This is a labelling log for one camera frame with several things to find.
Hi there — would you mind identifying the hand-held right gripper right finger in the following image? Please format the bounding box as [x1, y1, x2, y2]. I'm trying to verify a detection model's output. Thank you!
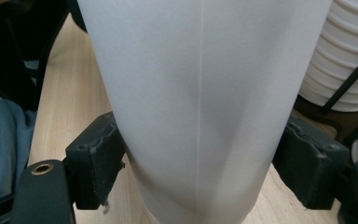
[272, 115, 351, 210]

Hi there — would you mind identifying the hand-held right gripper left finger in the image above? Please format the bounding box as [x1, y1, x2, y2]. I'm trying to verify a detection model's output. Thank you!
[65, 111, 127, 211]

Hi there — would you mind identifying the tall white paper cup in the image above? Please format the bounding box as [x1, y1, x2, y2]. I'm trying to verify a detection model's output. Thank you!
[76, 0, 334, 224]

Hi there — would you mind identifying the blue grey cloth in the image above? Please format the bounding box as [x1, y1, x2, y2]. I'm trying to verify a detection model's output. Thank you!
[0, 97, 38, 206]

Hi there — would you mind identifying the stack of white cups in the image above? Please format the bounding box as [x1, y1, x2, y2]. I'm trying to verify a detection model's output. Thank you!
[298, 0, 358, 113]

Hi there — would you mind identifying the black furniture frame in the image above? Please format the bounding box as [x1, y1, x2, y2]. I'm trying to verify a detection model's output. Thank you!
[0, 0, 88, 111]

